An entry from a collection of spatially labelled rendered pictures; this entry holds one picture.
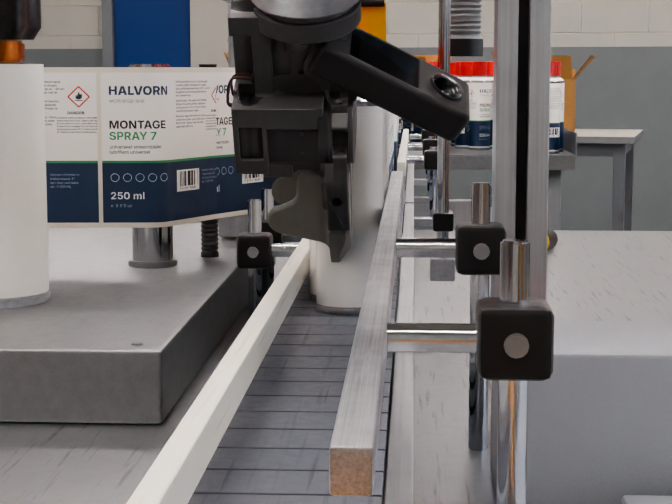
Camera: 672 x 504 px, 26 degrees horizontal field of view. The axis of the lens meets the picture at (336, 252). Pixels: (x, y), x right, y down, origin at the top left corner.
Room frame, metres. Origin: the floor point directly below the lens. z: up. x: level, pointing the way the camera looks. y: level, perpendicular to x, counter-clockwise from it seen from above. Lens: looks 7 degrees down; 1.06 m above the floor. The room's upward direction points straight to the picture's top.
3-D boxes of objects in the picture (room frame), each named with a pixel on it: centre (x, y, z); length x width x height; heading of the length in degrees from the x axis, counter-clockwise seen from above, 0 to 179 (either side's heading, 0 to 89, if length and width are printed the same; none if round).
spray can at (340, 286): (1.10, -0.01, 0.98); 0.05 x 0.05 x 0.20
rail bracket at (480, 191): (0.88, -0.07, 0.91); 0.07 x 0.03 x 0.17; 87
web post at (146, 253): (1.36, 0.17, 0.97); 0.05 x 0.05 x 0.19
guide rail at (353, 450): (0.92, -0.03, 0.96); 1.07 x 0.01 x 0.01; 177
